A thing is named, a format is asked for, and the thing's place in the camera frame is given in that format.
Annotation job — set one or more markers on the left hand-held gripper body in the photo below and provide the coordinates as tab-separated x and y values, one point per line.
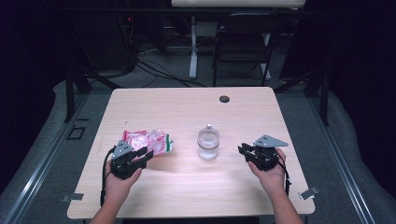
122	161

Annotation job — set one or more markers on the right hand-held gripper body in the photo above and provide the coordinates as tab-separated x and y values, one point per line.
264	157

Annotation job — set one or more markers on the red and white plastic bag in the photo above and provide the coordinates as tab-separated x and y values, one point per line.
152	141

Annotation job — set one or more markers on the clear jar with hinged lid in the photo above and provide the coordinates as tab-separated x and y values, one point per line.
208	143

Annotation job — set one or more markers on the person's right hand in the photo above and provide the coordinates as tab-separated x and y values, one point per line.
274	180

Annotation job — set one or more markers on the person's left hand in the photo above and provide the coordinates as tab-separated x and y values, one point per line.
118	188

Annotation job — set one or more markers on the grey table edge clip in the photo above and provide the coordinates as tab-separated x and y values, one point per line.
309	193
73	197

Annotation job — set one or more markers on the black metal stand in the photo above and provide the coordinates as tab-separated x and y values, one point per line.
70	93
323	96

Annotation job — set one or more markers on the black folding chair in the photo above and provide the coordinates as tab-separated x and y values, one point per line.
246	46

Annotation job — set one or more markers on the white desk leg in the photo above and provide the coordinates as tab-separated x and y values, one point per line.
193	53

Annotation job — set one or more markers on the metal floor rail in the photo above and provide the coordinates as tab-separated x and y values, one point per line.
342	168
40	174

